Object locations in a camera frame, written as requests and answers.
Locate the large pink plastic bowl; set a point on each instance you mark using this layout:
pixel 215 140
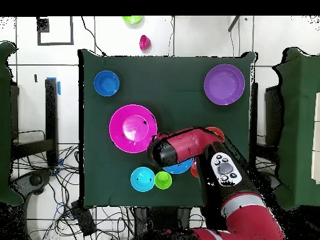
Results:
pixel 125 120

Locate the large light blue bowl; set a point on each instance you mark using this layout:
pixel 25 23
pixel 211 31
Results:
pixel 180 168

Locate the orange plastic cup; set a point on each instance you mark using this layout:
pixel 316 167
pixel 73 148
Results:
pixel 194 171

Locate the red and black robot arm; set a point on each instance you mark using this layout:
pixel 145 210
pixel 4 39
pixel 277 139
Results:
pixel 187 145

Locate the white box stack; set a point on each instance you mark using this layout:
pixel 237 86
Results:
pixel 317 150

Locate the dark green tablecloth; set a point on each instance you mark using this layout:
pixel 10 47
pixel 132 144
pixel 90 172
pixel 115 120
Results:
pixel 170 100

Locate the green plastic cup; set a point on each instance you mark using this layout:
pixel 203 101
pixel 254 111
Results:
pixel 163 180

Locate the small cyan ribbed bowl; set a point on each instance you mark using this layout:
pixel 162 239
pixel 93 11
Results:
pixel 142 179

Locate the orange plastic bowl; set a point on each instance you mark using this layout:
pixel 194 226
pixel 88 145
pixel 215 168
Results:
pixel 217 130

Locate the small dark blue bowl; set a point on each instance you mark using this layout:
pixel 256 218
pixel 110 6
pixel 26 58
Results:
pixel 106 83

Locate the large purple plastic bowl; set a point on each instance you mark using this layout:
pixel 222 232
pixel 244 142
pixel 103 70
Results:
pixel 224 84

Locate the small magenta bowl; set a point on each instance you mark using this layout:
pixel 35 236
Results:
pixel 145 42

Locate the black metal stand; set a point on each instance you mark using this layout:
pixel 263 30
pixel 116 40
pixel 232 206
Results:
pixel 51 112

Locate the green bowl on floor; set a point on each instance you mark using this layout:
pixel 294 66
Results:
pixel 132 19

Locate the green cloth side table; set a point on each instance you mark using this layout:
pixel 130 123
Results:
pixel 5 125
pixel 300 125

